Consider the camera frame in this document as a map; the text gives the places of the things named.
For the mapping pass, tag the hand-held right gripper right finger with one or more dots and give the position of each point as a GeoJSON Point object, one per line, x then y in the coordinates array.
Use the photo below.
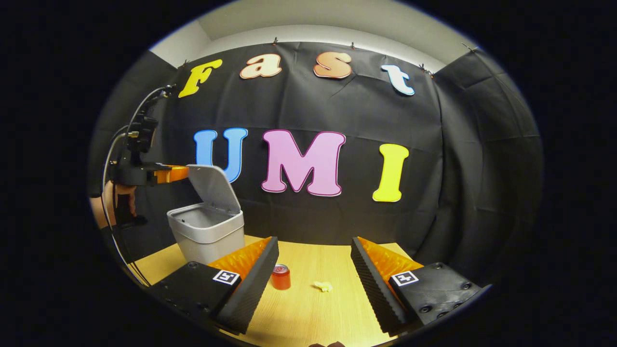
{"type": "Point", "coordinates": [373, 289]}

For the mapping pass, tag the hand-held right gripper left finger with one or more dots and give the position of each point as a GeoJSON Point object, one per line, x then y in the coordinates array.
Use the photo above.
{"type": "Point", "coordinates": [253, 289]}

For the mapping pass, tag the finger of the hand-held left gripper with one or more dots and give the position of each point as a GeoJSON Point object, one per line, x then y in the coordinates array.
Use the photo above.
{"type": "Point", "coordinates": [173, 174]}

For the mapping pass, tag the red pop can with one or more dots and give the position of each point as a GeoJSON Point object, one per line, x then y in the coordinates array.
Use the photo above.
{"type": "Point", "coordinates": [281, 278]}

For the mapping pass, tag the yellow paper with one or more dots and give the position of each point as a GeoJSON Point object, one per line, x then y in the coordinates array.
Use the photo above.
{"type": "Point", "coordinates": [323, 286]}

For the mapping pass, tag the white desktop garbage bin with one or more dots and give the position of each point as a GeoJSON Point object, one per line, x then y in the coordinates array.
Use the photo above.
{"type": "Point", "coordinates": [207, 231]}

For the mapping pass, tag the wooden desktop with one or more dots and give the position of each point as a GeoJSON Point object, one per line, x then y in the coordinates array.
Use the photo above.
{"type": "Point", "coordinates": [308, 313]}

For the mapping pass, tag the black backdrop cloth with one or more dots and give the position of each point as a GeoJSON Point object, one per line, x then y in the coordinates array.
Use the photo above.
{"type": "Point", "coordinates": [361, 111]}

